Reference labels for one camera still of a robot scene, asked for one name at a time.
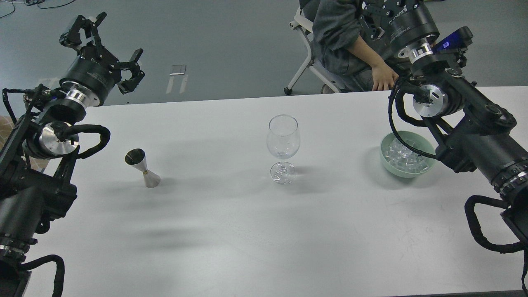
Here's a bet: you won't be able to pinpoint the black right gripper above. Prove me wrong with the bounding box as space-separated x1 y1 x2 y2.
359 0 439 58

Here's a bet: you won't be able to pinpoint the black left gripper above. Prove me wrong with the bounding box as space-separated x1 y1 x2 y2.
59 12 146 107

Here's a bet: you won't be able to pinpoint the steel cocktail jigger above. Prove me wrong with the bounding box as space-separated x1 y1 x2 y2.
125 148 161 188

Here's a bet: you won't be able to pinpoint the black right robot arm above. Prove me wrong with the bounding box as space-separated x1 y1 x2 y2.
360 0 528 259

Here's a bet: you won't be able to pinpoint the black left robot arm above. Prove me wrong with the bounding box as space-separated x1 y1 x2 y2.
0 12 145 297

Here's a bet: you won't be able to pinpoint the green bowl of ice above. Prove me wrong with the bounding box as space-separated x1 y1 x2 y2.
379 131 437 178

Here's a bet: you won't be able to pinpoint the clear wine glass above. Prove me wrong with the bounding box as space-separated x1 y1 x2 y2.
266 114 301 185

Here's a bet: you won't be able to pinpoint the person's bare hand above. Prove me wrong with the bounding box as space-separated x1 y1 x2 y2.
371 61 399 92

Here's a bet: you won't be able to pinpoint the person in grey sweater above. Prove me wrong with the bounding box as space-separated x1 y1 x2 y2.
302 0 410 92

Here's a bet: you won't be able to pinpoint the white office chair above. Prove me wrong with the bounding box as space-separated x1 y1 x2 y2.
283 1 347 95

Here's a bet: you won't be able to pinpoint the beige checkered cloth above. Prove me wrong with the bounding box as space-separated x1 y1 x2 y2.
0 116 17 150

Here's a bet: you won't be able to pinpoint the black floor cables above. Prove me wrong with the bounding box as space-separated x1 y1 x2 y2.
0 0 77 19

